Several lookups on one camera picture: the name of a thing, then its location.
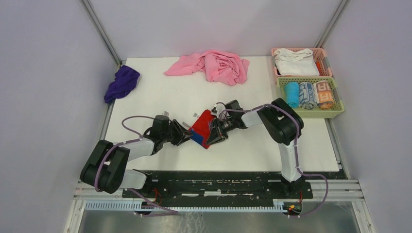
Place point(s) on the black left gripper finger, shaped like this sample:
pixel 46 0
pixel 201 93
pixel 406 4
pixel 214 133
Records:
pixel 185 127
pixel 180 139

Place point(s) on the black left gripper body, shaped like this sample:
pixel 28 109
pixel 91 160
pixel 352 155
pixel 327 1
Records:
pixel 166 136

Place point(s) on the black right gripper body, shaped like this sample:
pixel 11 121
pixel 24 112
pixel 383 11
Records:
pixel 227 125

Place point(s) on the red blue patterned towel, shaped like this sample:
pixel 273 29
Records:
pixel 200 130

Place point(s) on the purple cloth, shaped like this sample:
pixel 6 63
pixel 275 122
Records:
pixel 125 81

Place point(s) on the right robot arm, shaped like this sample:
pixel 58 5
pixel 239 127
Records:
pixel 282 123

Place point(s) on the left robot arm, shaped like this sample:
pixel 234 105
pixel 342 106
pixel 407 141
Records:
pixel 105 168

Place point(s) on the crumpled pink cloth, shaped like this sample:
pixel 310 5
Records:
pixel 218 67

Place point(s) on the rolled light blue towel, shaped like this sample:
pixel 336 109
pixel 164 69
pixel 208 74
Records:
pixel 291 90

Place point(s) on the white folded cloth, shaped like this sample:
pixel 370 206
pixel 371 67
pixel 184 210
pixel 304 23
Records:
pixel 295 63

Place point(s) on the orange item in pink basket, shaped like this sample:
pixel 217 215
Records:
pixel 318 67

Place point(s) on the pink plastic basket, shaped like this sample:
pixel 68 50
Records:
pixel 319 55

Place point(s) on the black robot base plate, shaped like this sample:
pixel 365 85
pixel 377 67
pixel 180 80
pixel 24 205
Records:
pixel 221 189

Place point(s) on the white slotted cable duct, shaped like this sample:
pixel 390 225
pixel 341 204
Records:
pixel 143 206

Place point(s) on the aluminium frame rails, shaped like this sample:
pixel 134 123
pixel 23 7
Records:
pixel 336 207

